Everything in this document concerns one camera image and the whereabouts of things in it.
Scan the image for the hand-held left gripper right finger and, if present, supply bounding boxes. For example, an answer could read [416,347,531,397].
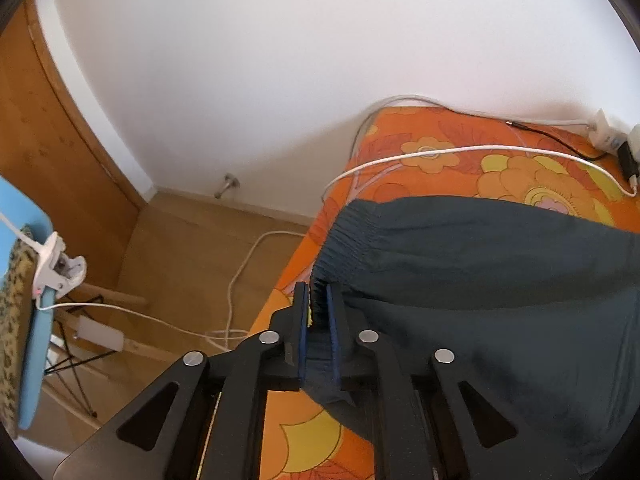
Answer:
[325,282,583,480]

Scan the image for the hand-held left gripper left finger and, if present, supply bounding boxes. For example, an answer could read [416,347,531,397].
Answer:
[52,282,313,480]

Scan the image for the dark teal pants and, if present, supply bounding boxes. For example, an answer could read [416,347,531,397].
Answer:
[300,197,640,478]

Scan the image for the metal door stopper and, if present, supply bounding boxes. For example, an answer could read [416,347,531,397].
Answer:
[214,173,240,200]

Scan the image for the white power brick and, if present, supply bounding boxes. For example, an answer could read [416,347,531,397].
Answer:
[74,315,126,352]

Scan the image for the orange floral bed sheet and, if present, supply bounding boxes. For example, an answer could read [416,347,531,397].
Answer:
[197,105,640,480]

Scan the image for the white clip holder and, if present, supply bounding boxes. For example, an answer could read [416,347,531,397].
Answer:
[32,232,87,311]

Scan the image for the blue chair with wooden legs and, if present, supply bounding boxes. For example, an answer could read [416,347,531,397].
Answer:
[0,175,177,432]

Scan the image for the leopard print cushion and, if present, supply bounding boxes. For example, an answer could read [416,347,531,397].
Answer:
[0,239,39,427]

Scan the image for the wooden door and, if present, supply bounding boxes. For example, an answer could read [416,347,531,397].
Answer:
[0,0,149,288]

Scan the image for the white power strip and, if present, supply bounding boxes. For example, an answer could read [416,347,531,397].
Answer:
[586,108,629,154]

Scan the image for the thick white floor cable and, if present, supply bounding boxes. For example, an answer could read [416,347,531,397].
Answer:
[204,230,307,352]

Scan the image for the thin white cable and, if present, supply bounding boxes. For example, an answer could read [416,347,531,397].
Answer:
[36,302,238,347]

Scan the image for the long white cable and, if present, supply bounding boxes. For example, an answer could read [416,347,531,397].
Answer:
[321,144,640,204]

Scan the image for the white power strip cable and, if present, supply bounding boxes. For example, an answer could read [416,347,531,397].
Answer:
[347,93,596,171]

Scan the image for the black charger with cable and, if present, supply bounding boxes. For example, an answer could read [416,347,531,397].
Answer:
[506,119,608,161]

